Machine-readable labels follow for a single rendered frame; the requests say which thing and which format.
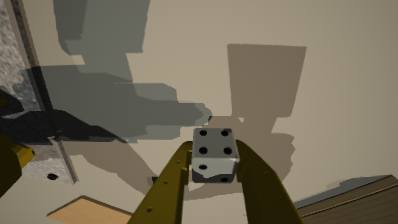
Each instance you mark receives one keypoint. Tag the white die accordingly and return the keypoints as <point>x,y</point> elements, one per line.
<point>215,156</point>

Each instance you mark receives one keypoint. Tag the tan flat mat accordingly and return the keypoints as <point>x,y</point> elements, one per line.
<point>86,210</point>

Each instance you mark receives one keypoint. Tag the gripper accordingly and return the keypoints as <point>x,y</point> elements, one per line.
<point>266,199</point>

